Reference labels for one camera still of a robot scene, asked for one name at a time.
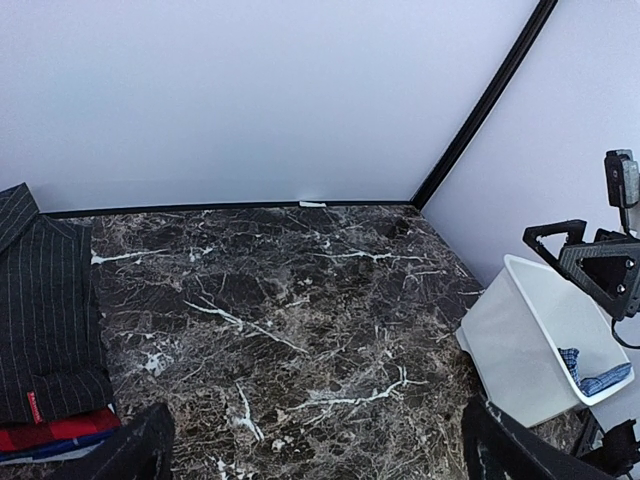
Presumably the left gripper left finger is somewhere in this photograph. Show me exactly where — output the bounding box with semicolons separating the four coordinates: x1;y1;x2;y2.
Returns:
47;402;175;480

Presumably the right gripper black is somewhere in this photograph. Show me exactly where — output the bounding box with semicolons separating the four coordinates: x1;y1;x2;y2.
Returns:
522;218;640;321

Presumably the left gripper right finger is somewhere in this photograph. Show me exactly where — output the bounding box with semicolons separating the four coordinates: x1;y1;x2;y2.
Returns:
461;397;611;479

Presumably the red black plaid shirt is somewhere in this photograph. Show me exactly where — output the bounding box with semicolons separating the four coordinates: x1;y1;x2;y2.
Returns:
1;407;121;453

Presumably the dark pinstripe long sleeve shirt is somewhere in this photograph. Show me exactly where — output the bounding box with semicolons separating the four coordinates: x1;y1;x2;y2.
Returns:
1;184;113;424

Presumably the white plastic bin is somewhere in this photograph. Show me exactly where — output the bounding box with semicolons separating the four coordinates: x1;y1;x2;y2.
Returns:
456;254;635;427

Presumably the blue checked shirt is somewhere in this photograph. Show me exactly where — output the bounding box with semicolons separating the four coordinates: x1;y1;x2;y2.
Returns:
558;348;632;397

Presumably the white tape piece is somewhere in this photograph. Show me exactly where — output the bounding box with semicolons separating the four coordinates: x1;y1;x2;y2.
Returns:
298;201;327;208

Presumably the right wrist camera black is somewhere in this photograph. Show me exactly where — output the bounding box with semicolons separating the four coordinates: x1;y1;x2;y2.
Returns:
604;149;639;209

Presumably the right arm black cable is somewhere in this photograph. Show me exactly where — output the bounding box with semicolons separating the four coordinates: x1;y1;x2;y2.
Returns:
609;317;640;349

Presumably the right black frame post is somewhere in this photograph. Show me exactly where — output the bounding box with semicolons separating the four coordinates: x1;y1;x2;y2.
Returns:
410;0;558;211

